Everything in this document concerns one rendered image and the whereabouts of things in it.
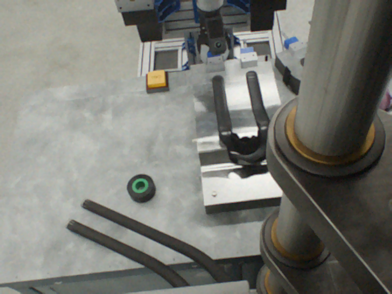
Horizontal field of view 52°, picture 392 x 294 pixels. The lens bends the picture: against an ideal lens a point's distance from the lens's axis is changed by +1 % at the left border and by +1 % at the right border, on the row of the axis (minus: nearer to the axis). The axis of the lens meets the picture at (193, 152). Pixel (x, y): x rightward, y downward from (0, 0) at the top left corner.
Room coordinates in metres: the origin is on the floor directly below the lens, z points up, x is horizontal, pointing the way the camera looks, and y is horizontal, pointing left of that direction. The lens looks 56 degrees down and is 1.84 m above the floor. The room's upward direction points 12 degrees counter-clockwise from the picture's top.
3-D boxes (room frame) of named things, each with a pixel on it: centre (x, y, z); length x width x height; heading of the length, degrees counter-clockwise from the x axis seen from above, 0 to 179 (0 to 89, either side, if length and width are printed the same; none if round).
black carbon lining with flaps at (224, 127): (0.72, -0.16, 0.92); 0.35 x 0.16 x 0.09; 175
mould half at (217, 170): (0.71, -0.15, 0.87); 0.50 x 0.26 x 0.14; 175
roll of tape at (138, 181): (0.59, 0.17, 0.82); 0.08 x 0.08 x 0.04
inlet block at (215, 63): (0.98, -0.13, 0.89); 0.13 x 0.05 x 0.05; 175
